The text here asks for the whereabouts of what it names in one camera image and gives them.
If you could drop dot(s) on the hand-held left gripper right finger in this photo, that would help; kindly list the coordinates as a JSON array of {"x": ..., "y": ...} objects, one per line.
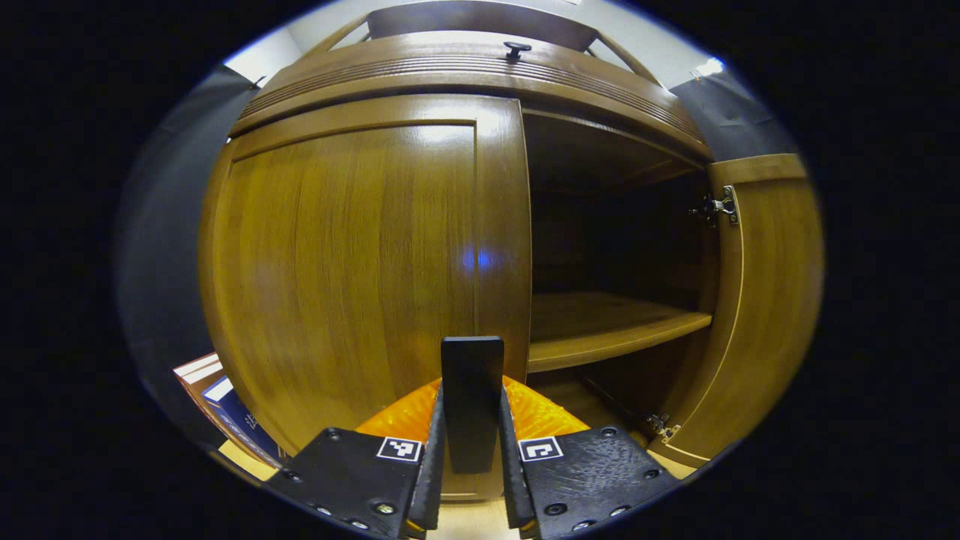
[{"x": 592, "y": 472}]

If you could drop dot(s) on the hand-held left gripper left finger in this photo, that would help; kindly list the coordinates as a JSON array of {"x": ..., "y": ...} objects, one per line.
[{"x": 352, "y": 472}]

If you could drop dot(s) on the wooden shoe cabinet door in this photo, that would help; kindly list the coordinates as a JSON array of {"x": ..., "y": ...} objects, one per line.
[
  {"x": 337, "y": 270},
  {"x": 772, "y": 300}
]

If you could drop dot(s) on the wooden double-door shoe cabinet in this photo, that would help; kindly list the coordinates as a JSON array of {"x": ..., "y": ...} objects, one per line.
[{"x": 600, "y": 135}]

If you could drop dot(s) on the wooden cabinet inner shelf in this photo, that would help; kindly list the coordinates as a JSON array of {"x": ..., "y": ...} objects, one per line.
[{"x": 600, "y": 322}]

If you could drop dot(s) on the wooden cabinet drawer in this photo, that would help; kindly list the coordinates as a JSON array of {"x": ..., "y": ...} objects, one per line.
[{"x": 450, "y": 75}]

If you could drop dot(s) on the blue and white book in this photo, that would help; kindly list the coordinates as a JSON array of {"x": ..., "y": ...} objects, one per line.
[{"x": 244, "y": 424}]

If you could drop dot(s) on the brown book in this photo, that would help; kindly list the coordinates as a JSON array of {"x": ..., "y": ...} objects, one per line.
[{"x": 196, "y": 371}]

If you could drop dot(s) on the small ceiling light panel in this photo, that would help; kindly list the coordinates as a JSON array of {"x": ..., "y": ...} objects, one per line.
[{"x": 709, "y": 66}]

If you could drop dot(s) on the black round drawer knob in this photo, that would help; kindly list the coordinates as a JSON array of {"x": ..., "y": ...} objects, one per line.
[{"x": 517, "y": 50}]

